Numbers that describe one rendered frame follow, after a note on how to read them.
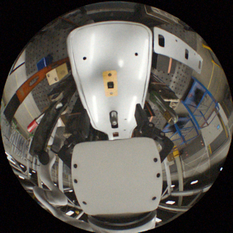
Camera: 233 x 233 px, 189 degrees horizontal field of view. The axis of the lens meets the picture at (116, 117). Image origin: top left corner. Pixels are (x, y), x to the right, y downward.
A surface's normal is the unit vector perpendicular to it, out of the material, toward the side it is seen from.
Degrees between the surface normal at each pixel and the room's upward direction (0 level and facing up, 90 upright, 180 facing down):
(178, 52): 0
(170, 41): 0
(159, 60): 0
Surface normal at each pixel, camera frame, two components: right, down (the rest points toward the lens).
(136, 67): 0.08, 0.76
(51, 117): 1.00, 0.03
